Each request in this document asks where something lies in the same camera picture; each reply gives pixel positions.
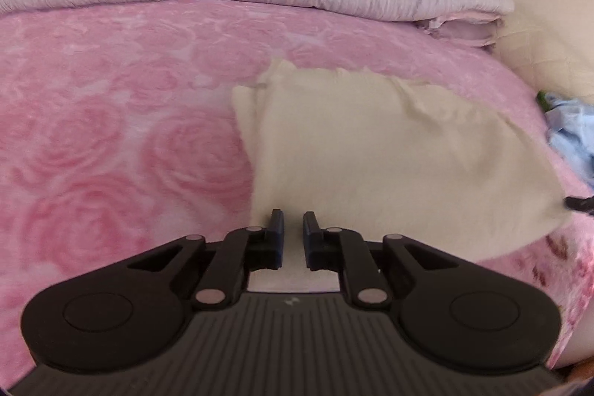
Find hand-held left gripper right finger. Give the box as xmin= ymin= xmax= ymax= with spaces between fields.
xmin=303 ymin=210 xmax=479 ymax=310

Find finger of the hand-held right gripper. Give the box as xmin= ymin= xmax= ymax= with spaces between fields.
xmin=564 ymin=193 xmax=594 ymax=216

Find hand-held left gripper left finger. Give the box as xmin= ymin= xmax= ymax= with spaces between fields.
xmin=107 ymin=209 xmax=285 ymax=311

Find cream striped knit sweater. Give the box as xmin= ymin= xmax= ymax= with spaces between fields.
xmin=231 ymin=58 xmax=572 ymax=294

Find light blue garment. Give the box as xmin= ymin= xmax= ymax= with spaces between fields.
xmin=538 ymin=92 xmax=594 ymax=188

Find cream padded headboard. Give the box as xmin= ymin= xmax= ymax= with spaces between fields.
xmin=487 ymin=0 xmax=594 ymax=109

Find pink floral blanket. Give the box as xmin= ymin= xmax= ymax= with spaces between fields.
xmin=0 ymin=0 xmax=594 ymax=378

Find pink folded bedding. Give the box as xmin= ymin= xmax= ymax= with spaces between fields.
xmin=420 ymin=13 xmax=504 ymax=49

